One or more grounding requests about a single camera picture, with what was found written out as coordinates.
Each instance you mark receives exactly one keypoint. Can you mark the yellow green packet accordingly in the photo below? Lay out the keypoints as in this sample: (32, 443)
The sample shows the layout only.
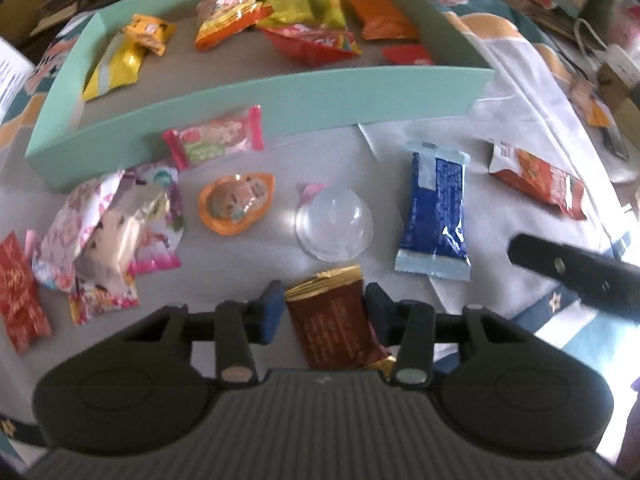
(287, 10)

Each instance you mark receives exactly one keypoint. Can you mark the orange noodle snack packet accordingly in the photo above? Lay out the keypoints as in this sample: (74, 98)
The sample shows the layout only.
(225, 15)

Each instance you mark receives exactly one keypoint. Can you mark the blue packet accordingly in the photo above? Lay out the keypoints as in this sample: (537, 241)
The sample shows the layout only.
(435, 210)

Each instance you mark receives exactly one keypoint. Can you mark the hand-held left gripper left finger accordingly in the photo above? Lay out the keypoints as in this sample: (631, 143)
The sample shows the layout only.
(270, 310)

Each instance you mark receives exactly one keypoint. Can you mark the red rainbow candy packet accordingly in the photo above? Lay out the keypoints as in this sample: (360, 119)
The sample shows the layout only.
(315, 45)

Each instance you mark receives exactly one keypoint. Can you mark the orange paper piece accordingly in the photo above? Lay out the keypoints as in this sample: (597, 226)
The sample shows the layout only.
(599, 114)

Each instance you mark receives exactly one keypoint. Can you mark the brown gold-edged packet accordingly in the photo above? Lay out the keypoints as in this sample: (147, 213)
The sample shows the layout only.
(335, 330)

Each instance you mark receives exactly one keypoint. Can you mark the large yellow silver-striped packet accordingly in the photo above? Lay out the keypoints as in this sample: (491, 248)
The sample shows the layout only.
(117, 67)

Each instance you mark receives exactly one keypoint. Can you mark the orange yellow cartoon packet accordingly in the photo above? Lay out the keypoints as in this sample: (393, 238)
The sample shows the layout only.
(147, 32)

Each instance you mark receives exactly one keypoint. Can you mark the small pink packet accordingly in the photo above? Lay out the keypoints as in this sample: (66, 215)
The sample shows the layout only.
(102, 300)

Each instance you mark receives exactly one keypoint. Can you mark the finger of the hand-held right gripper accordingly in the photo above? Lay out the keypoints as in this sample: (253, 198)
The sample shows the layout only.
(575, 272)

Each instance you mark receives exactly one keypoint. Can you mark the pink green candy packet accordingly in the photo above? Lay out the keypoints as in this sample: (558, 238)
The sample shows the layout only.
(215, 140)

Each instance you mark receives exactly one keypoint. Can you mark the beige packet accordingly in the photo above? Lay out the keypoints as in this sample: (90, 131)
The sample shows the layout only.
(117, 240)

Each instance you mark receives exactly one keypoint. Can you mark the pink cartoon packet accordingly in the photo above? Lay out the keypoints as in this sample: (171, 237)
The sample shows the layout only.
(160, 230)

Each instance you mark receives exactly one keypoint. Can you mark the clear jelly cup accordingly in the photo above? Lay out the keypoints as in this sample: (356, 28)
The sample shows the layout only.
(332, 225)

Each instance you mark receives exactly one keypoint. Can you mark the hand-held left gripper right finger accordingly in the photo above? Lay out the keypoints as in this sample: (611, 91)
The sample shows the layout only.
(377, 310)

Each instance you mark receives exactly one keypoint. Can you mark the orange jelly cup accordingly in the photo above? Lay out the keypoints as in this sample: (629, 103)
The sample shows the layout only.
(235, 202)

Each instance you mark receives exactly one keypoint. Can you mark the white paper bag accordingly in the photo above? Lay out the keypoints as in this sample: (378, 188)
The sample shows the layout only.
(617, 57)

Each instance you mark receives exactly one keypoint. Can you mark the red gold patterned packet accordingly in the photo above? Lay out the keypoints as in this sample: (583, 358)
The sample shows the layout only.
(20, 300)

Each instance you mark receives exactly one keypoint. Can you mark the pink white patterned packet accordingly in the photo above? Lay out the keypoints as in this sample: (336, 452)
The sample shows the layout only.
(70, 230)

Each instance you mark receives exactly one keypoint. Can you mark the mint green cardboard box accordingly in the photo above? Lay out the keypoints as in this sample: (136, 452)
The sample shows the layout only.
(300, 100)

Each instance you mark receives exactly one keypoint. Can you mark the white printed instruction sheet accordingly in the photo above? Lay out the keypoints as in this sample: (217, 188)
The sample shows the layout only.
(12, 75)

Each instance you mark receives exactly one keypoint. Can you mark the red orange white-ended packet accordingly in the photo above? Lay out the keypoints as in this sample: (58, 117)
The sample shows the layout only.
(540, 180)

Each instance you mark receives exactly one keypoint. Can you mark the plain red packet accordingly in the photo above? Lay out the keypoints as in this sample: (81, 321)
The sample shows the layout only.
(407, 55)

